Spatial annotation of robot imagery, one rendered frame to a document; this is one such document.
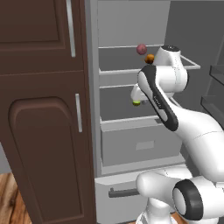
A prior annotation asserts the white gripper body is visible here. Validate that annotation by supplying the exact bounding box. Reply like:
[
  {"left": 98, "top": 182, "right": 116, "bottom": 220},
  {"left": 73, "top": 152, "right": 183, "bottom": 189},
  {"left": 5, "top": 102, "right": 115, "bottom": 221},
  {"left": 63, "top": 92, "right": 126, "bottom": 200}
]
[{"left": 129, "top": 83, "right": 149, "bottom": 102}]

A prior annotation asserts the glass fridge shelf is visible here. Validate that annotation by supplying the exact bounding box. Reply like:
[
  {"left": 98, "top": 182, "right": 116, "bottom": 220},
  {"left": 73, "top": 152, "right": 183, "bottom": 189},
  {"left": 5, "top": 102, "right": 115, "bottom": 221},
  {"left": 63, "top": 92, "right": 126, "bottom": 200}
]
[
  {"left": 99, "top": 83, "right": 183, "bottom": 132},
  {"left": 98, "top": 44, "right": 202, "bottom": 77}
]

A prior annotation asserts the orange mango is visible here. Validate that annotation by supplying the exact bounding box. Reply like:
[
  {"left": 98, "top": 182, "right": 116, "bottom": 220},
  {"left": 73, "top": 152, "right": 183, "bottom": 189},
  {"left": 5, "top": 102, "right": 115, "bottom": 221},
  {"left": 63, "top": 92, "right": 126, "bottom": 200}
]
[{"left": 144, "top": 53, "right": 156, "bottom": 65}]

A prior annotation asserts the pink round fruit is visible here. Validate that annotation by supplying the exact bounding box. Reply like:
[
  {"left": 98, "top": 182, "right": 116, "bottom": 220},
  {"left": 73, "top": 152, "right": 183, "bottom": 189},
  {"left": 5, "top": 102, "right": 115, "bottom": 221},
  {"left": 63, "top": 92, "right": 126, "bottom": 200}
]
[{"left": 136, "top": 43, "right": 148, "bottom": 56}]

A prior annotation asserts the grey fridge crisper drawer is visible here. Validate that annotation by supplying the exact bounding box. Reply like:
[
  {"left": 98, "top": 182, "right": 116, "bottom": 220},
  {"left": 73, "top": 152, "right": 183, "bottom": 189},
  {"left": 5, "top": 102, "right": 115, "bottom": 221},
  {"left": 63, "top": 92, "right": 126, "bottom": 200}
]
[{"left": 100, "top": 122, "right": 186, "bottom": 168}]

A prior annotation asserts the grey fridge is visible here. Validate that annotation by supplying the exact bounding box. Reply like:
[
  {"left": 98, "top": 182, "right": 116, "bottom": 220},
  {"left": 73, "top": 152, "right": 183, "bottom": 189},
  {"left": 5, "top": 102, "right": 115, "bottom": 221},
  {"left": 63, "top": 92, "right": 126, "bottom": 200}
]
[{"left": 84, "top": 0, "right": 224, "bottom": 224}]

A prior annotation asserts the grey fridge door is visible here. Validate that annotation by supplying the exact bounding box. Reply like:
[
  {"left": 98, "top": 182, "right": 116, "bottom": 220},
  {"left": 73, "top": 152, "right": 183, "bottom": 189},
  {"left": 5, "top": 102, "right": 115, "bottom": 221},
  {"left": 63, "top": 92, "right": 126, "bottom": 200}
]
[{"left": 164, "top": 0, "right": 224, "bottom": 130}]

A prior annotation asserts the brown arched cupboard door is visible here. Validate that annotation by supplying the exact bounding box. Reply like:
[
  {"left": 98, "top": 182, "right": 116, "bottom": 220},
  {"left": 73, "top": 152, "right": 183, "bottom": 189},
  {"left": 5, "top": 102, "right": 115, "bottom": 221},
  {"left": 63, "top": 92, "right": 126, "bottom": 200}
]
[{"left": 0, "top": 69, "right": 98, "bottom": 224}]

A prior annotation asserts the grey freezer drawer front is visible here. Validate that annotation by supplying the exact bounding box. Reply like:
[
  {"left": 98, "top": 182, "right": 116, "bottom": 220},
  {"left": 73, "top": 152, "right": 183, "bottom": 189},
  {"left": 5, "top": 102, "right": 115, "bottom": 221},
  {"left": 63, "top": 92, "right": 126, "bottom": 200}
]
[{"left": 94, "top": 164, "right": 194, "bottom": 224}]

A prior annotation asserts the silver cupboard handle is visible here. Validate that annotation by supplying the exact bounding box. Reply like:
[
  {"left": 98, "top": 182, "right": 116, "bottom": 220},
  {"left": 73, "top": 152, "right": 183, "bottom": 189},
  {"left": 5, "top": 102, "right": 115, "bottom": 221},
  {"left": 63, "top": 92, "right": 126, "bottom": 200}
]
[
  {"left": 74, "top": 93, "right": 84, "bottom": 134},
  {"left": 65, "top": 0, "right": 77, "bottom": 59}
]

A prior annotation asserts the dark freezer drawer handle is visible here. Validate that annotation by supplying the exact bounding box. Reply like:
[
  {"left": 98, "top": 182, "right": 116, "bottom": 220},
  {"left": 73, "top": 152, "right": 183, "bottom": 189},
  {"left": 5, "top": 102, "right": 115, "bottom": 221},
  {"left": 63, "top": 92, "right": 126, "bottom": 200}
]
[{"left": 108, "top": 186, "right": 140, "bottom": 200}]

